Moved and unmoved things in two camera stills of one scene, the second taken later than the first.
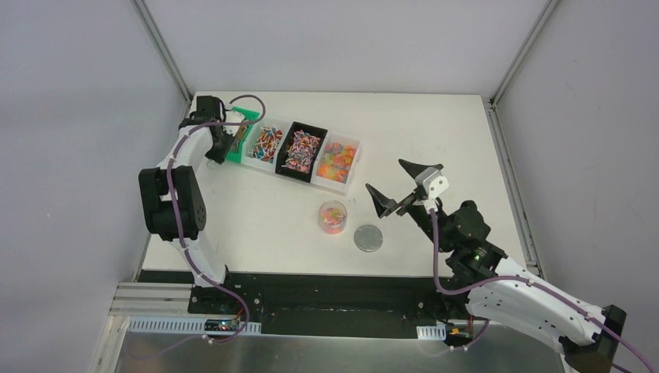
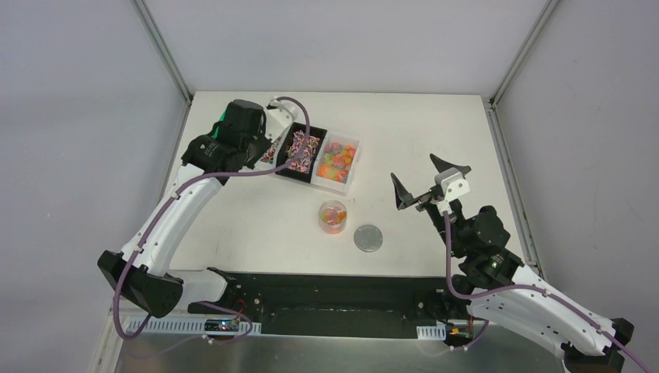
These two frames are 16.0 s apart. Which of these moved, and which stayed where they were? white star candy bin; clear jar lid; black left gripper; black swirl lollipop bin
Moved: black left gripper
Stayed: black swirl lollipop bin; clear jar lid; white star candy bin
